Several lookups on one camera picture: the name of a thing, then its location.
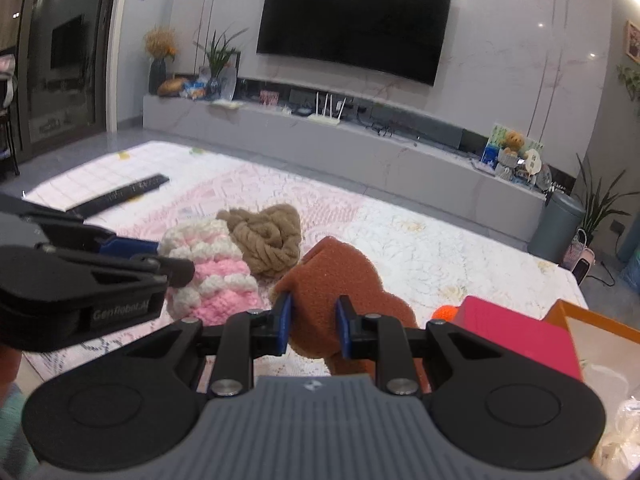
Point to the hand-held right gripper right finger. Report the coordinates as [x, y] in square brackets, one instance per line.
[342, 325]

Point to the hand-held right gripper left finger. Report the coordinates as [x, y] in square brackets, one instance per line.
[285, 320]

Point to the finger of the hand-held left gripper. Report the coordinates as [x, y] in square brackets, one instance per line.
[160, 272]
[130, 248]

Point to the rust brown fleece cloth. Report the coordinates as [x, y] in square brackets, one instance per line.
[330, 280]

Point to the pink white knitted scarf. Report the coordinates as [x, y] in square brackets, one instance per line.
[220, 280]

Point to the tan chunky yarn bundle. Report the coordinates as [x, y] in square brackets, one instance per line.
[265, 237]

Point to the orange-rimmed storage box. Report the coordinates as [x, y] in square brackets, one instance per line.
[600, 330]

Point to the person's left forearm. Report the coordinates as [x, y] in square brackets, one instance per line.
[12, 410]

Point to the orange soft toy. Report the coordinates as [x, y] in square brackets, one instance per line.
[446, 314]

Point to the black remote control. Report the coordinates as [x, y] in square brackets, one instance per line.
[125, 192]

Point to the brown bread loaf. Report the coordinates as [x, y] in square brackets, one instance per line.
[171, 88]

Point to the grey television console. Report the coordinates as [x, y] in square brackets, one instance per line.
[350, 155]

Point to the blue snack packet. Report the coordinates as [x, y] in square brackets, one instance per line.
[195, 90]

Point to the pink box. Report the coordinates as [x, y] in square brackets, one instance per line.
[515, 340]

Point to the white plate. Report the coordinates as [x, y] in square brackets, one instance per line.
[229, 84]

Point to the vase with dried flowers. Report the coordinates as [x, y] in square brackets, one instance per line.
[161, 55]

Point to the white router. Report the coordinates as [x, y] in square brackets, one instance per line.
[325, 116]

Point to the glass sliding door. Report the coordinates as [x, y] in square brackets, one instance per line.
[65, 50]

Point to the green plant in vase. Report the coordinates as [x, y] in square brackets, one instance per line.
[220, 55]

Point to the grey trash bin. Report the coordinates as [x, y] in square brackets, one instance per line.
[555, 230]

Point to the pink woven bag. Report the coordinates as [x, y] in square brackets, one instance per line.
[572, 252]

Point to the brown teddy bear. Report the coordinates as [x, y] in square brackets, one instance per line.
[512, 144]

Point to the small pink heater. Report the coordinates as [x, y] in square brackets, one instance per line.
[584, 266]

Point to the clear plastic container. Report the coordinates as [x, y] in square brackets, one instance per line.
[605, 382]

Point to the potted long-leaf plant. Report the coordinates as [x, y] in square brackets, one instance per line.
[600, 205]

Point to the blue water jug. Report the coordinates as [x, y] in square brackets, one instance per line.
[632, 275]

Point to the hanging vine plant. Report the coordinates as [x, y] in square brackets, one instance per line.
[630, 82]

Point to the pink photo frame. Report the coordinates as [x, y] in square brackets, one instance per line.
[269, 97]

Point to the black wall television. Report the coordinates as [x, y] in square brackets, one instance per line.
[355, 22]

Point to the framed wall picture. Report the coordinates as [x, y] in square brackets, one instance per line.
[634, 42]

